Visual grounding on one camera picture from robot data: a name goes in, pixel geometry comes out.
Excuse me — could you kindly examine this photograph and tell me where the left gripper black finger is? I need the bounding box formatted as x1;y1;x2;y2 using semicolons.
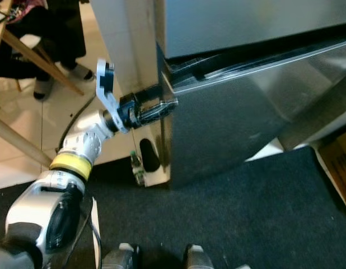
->
137;99;179;126
120;83;163;107

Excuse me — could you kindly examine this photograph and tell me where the silver fridge body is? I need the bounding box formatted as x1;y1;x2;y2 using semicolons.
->
90;0;174;188

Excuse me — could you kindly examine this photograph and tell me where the green label plastic bottle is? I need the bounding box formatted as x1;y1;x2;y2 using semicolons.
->
129;150;147;187

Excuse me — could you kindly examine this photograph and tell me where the person in black clothes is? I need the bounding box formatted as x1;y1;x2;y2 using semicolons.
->
0;0;96;101

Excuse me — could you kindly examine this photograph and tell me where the white metal bar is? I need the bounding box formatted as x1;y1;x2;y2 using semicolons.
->
90;196;102;269

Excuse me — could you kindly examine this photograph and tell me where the dark grey floor mat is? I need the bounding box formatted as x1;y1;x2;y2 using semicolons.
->
0;147;346;269

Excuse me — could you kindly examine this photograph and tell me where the robot left leg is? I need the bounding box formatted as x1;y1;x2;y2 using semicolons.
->
101;243;143;269

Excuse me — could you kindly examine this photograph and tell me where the robot leg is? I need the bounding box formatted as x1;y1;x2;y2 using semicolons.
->
101;243;143;269
183;244;224;269

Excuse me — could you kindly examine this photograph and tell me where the robot right leg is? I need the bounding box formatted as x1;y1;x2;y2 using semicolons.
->
183;244;224;269

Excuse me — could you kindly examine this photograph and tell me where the large printed cardboard box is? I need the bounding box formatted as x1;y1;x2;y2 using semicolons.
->
315;129;346;216

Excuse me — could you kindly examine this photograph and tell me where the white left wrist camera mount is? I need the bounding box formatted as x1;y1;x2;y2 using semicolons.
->
96;59;129;134

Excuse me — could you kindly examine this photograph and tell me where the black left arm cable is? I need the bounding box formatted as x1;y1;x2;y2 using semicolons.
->
58;95;98;152

